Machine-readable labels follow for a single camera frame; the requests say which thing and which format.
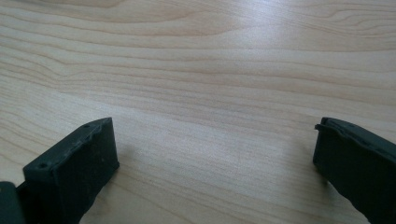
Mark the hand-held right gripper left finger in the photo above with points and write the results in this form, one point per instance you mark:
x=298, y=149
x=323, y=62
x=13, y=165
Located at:
x=71, y=174

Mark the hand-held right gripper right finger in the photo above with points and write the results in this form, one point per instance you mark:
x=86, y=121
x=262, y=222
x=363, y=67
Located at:
x=358, y=168

